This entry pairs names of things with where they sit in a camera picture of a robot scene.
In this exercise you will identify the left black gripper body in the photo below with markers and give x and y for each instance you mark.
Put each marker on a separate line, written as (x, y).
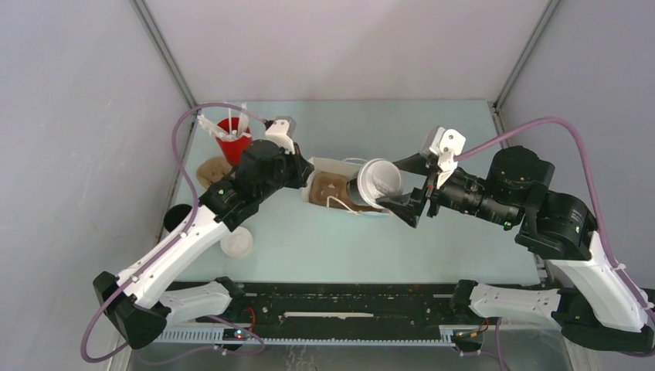
(290, 173)

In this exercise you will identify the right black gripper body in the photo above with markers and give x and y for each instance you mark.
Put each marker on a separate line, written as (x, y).
(436, 196)

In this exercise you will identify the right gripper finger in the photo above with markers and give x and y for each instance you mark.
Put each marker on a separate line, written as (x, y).
(412, 164)
(408, 207)

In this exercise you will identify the brown cardboard cup carrier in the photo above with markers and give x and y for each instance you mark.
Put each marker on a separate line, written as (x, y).
(330, 190)

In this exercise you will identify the white paper bag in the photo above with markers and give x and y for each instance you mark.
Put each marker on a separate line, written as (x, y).
(345, 167)

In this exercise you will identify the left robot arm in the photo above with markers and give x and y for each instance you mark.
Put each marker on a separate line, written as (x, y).
(138, 300)

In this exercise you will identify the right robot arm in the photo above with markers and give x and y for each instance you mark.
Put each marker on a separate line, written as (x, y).
(597, 311)

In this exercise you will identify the red cup holder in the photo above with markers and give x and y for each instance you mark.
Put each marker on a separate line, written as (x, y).
(237, 140)

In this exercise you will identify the brown cardboard tray stack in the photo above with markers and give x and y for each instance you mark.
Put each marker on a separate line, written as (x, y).
(212, 170)

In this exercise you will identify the white lid stack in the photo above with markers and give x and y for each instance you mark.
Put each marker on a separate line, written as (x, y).
(238, 243)

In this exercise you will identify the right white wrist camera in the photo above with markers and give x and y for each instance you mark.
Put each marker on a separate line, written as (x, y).
(440, 149)

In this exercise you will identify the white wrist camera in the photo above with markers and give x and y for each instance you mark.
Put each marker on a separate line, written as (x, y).
(440, 149)
(280, 132)

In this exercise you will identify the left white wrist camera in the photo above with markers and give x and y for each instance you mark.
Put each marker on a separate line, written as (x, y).
(280, 132)

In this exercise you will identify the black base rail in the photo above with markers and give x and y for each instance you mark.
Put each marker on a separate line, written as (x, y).
(348, 312)

